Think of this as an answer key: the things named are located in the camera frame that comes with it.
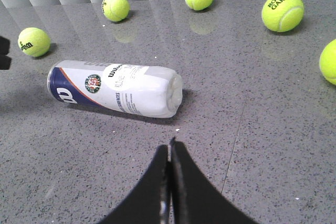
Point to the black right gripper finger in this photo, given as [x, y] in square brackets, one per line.
[195, 199]
[149, 200]

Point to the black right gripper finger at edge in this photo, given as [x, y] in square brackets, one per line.
[5, 60]

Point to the white blue tennis ball can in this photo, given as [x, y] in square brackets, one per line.
[150, 91]

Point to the far-left yellow tennis ball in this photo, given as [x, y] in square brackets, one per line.
[34, 41]

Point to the yellow Wilson tennis ball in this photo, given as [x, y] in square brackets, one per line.
[115, 10]

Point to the far-right yellow tennis ball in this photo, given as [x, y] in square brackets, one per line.
[327, 62]

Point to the Roland Garros yellow tennis ball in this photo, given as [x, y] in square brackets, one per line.
[282, 15]

